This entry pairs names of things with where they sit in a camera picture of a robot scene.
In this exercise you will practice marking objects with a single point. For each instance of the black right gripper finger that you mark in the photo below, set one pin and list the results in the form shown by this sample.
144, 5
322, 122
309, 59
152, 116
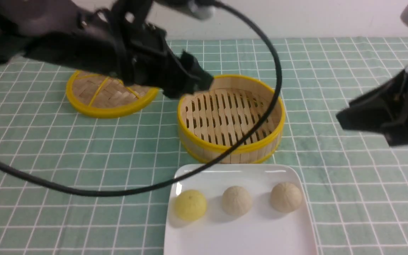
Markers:
396, 134
380, 109

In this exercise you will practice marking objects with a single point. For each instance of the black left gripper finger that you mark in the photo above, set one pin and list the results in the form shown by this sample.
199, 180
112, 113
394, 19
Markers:
184, 75

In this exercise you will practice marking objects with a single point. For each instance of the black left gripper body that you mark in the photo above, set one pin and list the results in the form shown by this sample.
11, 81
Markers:
134, 53

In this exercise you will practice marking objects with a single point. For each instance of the yellow steamed bun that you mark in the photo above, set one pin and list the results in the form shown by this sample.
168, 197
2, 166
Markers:
190, 205

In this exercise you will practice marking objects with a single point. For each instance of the white steamed bun front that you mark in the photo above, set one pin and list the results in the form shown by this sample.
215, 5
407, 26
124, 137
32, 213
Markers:
236, 201

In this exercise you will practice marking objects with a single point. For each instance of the white steamed bun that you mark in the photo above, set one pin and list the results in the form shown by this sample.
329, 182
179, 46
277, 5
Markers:
236, 201
286, 197

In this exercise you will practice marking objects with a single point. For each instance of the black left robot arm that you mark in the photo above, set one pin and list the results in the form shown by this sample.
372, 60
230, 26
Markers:
46, 30

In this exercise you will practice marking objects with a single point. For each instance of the white square plate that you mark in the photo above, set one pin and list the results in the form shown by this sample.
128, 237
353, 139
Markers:
262, 231

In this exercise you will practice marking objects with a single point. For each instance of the yellow rimmed bamboo steamer basket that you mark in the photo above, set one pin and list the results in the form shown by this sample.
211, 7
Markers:
211, 122

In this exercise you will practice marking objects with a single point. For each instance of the yellow rimmed bamboo steamer lid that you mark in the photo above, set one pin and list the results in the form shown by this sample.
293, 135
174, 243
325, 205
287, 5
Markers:
98, 96

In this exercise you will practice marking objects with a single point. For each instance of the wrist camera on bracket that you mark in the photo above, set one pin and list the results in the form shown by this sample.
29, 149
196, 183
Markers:
179, 7

